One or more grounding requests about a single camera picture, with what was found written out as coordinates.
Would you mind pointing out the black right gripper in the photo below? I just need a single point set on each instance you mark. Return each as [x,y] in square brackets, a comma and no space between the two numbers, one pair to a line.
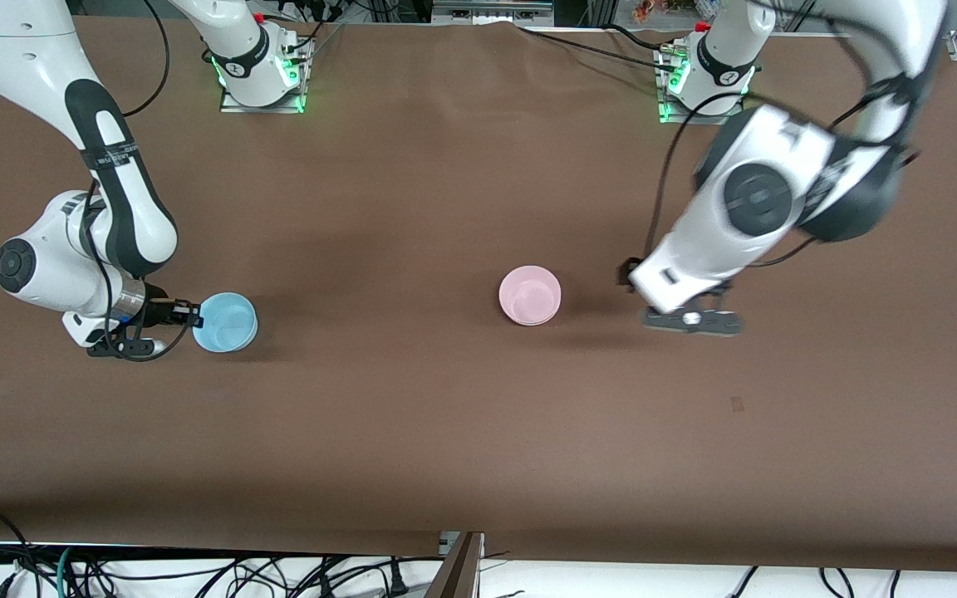
[159,311]

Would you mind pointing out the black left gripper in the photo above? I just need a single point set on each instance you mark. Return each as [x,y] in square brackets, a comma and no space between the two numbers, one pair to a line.
[623,276]

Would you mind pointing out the light blue bowl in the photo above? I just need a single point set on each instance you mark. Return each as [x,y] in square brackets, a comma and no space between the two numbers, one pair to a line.
[229,325]

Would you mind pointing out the pink bowl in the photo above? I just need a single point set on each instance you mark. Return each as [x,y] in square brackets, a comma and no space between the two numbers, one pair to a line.
[530,295]

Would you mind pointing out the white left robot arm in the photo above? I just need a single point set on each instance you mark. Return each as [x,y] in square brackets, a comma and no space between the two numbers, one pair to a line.
[744,199]

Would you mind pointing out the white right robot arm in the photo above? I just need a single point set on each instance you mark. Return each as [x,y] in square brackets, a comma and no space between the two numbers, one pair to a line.
[30,50]

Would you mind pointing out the brown table cover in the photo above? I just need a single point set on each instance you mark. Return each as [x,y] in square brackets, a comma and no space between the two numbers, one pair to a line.
[478,432]

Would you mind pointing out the orange colourful toy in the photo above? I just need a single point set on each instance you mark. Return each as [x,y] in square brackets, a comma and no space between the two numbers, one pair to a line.
[649,10]

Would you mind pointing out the grey power strip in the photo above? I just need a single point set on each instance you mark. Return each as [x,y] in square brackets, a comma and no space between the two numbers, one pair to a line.
[487,12]

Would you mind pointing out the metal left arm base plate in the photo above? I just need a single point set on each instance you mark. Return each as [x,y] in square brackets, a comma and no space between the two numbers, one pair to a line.
[732,120]

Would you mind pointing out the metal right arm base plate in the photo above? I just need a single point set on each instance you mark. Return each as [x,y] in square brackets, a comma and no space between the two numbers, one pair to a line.
[233,106]

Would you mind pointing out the aluminium frame post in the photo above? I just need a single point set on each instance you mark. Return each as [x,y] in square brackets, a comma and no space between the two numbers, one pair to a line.
[601,12]

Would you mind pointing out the aluminium profile post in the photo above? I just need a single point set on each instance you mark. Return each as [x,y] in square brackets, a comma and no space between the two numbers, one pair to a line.
[458,573]

